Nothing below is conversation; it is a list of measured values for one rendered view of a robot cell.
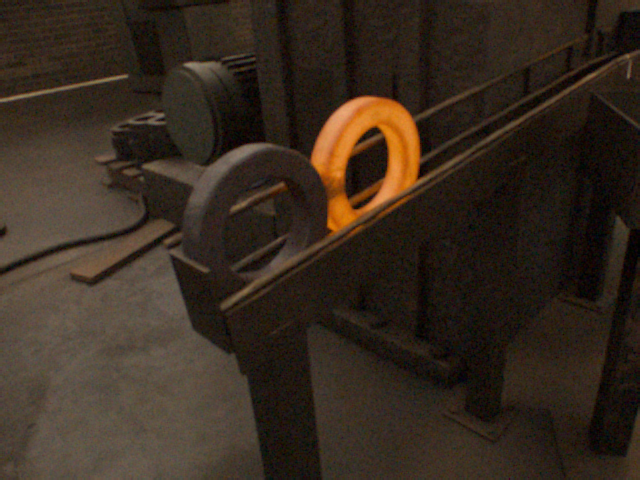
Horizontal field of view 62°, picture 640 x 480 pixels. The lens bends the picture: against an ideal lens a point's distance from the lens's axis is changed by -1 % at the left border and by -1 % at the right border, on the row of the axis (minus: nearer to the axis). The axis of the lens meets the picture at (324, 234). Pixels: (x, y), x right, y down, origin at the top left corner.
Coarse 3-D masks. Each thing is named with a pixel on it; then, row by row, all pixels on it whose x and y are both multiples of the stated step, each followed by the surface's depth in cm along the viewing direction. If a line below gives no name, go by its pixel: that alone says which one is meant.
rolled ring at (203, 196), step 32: (224, 160) 56; (256, 160) 56; (288, 160) 59; (192, 192) 56; (224, 192) 54; (320, 192) 64; (192, 224) 54; (224, 224) 56; (320, 224) 66; (192, 256) 55; (224, 256) 57; (288, 256) 65; (224, 288) 58
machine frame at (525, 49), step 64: (256, 0) 137; (320, 0) 122; (384, 0) 110; (448, 0) 100; (512, 0) 99; (576, 0) 119; (256, 64) 146; (320, 64) 129; (384, 64) 116; (448, 64) 105; (512, 64) 105; (576, 64) 128; (320, 128) 136; (448, 128) 110; (576, 192) 151; (448, 256) 122; (576, 256) 166; (320, 320) 158; (384, 320) 146; (448, 320) 130; (512, 320) 141; (448, 384) 129
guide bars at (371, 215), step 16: (608, 64) 117; (560, 96) 102; (528, 112) 96; (512, 128) 91; (480, 144) 85; (464, 160) 82; (432, 176) 77; (400, 192) 74; (384, 208) 71; (352, 224) 67; (320, 240) 65; (336, 240) 66; (304, 256) 62; (272, 272) 60; (256, 288) 58; (224, 304) 56; (224, 320) 57
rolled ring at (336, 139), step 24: (336, 120) 66; (360, 120) 66; (384, 120) 69; (408, 120) 73; (336, 144) 64; (408, 144) 74; (336, 168) 65; (408, 168) 76; (336, 192) 67; (384, 192) 77; (336, 216) 68
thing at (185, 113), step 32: (192, 64) 191; (224, 64) 196; (192, 96) 189; (224, 96) 186; (256, 96) 196; (192, 128) 197; (224, 128) 188; (256, 128) 198; (160, 160) 236; (192, 160) 205; (160, 192) 225; (256, 192) 191; (256, 224) 181
